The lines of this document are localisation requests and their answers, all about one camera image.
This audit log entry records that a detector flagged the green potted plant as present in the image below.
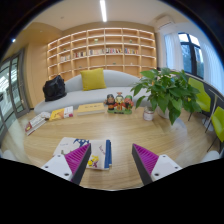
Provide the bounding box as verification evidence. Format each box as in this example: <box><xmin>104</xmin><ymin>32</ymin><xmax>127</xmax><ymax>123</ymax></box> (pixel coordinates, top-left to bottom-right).
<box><xmin>130</xmin><ymin>67</ymin><xmax>202</xmax><ymax>126</ymax></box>

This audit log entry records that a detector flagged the white air conditioner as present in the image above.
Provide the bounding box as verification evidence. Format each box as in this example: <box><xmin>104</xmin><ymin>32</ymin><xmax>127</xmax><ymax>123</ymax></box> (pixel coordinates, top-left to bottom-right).
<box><xmin>154</xmin><ymin>14</ymin><xmax>176</xmax><ymax>30</ymax></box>

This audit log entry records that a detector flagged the yellow cushion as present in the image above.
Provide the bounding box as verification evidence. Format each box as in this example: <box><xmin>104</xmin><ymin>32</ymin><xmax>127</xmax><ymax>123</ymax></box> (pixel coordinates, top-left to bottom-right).
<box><xmin>79</xmin><ymin>67</ymin><xmax>108</xmax><ymax>92</ymax></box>

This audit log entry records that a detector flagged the yellow and white book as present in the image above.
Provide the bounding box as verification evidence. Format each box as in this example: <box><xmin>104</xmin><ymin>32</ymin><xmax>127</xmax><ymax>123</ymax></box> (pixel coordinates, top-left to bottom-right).
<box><xmin>49</xmin><ymin>105</ymin><xmax>75</xmax><ymax>122</ymax></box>

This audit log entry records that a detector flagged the small white jar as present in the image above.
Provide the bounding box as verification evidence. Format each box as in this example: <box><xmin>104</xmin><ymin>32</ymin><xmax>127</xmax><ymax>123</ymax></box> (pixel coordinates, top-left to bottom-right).
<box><xmin>142</xmin><ymin>106</ymin><xmax>155</xmax><ymax>122</ymax></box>

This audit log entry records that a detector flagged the lime green chair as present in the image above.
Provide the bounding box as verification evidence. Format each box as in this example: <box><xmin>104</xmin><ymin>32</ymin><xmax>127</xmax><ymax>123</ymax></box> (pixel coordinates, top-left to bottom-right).
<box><xmin>187</xmin><ymin>77</ymin><xmax>212</xmax><ymax>123</ymax></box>
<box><xmin>206</xmin><ymin>105</ymin><xmax>224</xmax><ymax>153</ymax></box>

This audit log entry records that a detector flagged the grey-framed glass door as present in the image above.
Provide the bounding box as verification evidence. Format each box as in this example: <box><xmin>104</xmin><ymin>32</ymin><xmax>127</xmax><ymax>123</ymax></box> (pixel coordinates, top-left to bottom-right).
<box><xmin>0</xmin><ymin>49</ymin><xmax>30</xmax><ymax>141</ymax></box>

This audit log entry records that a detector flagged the white animal-print towel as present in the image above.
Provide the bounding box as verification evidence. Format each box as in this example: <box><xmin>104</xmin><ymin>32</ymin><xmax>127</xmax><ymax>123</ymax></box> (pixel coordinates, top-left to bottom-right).
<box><xmin>53</xmin><ymin>136</ymin><xmax>113</xmax><ymax>171</ymax></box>

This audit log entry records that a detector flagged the colourful cartoon figurine set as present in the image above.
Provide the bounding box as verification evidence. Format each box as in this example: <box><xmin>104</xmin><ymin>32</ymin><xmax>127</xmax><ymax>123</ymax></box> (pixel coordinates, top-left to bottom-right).
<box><xmin>104</xmin><ymin>91</ymin><xmax>135</xmax><ymax>115</ymax></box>

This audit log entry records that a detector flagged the black bag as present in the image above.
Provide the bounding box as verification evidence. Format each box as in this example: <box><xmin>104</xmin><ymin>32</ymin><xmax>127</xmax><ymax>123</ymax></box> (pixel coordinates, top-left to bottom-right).
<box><xmin>42</xmin><ymin>74</ymin><xmax>68</xmax><ymax>103</ymax></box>

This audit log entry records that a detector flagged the white curtain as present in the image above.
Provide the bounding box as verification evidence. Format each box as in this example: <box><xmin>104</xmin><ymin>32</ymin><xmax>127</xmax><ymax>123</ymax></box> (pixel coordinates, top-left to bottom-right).
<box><xmin>163</xmin><ymin>31</ymin><xmax>184</xmax><ymax>73</ymax></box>

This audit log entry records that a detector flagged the light grey curved sofa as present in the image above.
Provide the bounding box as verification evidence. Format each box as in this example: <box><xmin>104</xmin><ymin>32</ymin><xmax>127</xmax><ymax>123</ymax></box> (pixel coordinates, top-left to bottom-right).
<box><xmin>33</xmin><ymin>69</ymin><xmax>151</xmax><ymax>115</ymax></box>

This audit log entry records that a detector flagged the red-covered book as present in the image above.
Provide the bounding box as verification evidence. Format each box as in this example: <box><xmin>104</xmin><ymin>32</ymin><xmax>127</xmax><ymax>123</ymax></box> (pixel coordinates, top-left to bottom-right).
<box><xmin>24</xmin><ymin>111</ymin><xmax>52</xmax><ymax>136</ymax></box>

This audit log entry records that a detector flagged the yellow hardcover book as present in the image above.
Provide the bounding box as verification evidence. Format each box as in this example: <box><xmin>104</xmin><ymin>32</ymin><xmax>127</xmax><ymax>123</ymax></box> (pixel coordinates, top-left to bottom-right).
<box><xmin>76</xmin><ymin>102</ymin><xmax>107</xmax><ymax>116</ymax></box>

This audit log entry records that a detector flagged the dark-framed window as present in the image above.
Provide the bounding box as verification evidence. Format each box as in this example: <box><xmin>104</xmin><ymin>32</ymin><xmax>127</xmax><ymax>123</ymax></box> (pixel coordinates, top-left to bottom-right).
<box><xmin>177</xmin><ymin>32</ymin><xmax>205</xmax><ymax>79</ymax></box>

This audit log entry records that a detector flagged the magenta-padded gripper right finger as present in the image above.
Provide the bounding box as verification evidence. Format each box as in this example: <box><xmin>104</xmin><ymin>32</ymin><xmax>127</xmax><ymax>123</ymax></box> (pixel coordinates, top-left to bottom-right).
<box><xmin>131</xmin><ymin>143</ymin><xmax>183</xmax><ymax>186</ymax></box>

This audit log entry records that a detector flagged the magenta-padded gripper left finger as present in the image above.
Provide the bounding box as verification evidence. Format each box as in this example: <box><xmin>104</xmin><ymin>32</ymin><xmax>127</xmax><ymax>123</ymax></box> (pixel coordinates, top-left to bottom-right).
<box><xmin>40</xmin><ymin>143</ymin><xmax>92</xmax><ymax>186</ymax></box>

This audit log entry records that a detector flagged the wooden wall shelf unit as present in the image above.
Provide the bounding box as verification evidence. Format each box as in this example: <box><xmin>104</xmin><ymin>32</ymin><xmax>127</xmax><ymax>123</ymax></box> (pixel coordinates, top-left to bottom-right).
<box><xmin>46</xmin><ymin>27</ymin><xmax>157</xmax><ymax>81</ymax></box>

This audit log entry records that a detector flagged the white chair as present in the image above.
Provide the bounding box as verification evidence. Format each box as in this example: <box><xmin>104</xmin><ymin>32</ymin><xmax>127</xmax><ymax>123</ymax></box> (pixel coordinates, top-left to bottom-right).
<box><xmin>0</xmin><ymin>148</ymin><xmax>18</xmax><ymax>162</ymax></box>
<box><xmin>199</xmin><ymin>149</ymin><xmax>223</xmax><ymax>164</ymax></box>

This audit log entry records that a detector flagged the long ceiling light strip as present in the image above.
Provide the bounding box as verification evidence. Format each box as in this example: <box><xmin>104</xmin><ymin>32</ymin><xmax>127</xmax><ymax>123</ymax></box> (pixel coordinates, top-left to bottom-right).
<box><xmin>99</xmin><ymin>0</ymin><xmax>108</xmax><ymax>23</ymax></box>

